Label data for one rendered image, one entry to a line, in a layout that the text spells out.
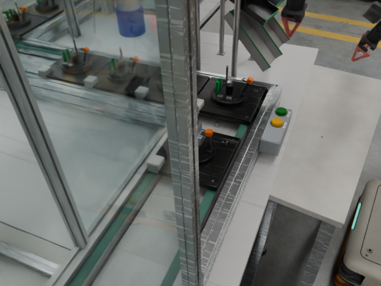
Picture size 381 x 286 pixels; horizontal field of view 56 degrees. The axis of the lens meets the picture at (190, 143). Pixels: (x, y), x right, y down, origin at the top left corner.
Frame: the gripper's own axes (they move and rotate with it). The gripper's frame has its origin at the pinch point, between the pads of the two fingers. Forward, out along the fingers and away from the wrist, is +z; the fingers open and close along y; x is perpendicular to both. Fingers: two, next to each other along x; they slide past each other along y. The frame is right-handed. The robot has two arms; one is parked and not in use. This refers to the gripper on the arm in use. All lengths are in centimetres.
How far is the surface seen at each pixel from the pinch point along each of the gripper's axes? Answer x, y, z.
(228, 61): -33, -41, 39
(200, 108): -25.0, 16.5, 27.4
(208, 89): -27.1, 3.0, 27.7
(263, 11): -15.0, -23.7, 3.4
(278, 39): -9.9, -41.9, 23.0
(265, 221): 7, 7, 94
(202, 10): -71, -98, 40
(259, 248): 8, 15, 106
